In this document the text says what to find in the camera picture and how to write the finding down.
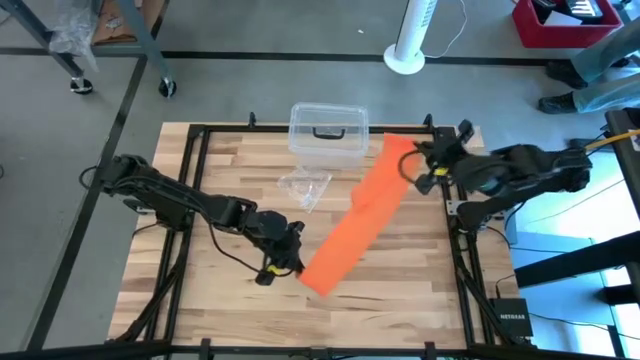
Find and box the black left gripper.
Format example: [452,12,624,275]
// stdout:
[248,209,307,277]

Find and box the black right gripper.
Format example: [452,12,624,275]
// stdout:
[412,119,476,195]

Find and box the orange bandage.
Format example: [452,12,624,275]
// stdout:
[298,132,424,297]

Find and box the clear plastic bag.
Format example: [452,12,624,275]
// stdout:
[276,167,334,215]

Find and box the white tower fan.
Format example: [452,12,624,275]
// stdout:
[383,0,440,76]

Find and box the red plastic crate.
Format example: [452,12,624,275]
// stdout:
[511,0,624,50]

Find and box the person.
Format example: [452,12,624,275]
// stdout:
[537,17,640,115]

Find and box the black Netgear router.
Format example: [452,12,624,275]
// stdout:
[488,297,535,339]

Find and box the grey metal wheeled cart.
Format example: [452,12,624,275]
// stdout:
[0,0,177,99]

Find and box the brown cardboard piece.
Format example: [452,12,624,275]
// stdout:
[92,0,167,46]

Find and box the crumpled clear plastic sheet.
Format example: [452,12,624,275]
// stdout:
[48,0,100,73]

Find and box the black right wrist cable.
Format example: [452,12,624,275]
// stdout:
[398,148,434,184]

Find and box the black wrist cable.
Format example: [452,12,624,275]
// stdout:
[398,148,434,184]
[207,224,296,280]

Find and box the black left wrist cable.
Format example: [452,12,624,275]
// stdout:
[207,224,296,280]

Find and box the white fan cable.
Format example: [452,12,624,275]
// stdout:
[424,0,469,60]

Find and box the black desk frame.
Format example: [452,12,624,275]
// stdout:
[513,107,640,360]

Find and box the yellow hanging cable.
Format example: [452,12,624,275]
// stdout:
[583,128,640,152]

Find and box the black left base cable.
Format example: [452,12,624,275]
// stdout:
[78,165,105,191]

